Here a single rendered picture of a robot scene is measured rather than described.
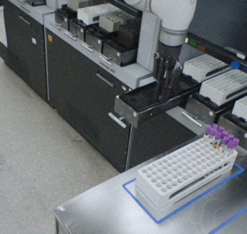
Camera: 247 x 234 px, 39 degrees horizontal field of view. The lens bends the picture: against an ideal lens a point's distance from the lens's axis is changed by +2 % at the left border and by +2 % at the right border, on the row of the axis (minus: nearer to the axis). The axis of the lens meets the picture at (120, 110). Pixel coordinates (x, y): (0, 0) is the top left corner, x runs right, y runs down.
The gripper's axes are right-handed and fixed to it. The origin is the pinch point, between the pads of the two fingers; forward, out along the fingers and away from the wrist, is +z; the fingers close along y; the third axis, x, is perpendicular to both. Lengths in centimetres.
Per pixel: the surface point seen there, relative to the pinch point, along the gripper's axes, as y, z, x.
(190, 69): 5.5, -0.8, -21.8
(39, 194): 49, 84, 29
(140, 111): -1.1, 3.7, 11.7
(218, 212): -46, 2, 26
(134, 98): 6.6, 3.9, 7.4
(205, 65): 2.9, -1.8, -28.2
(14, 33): 154, 39, -12
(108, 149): 41, 66, -12
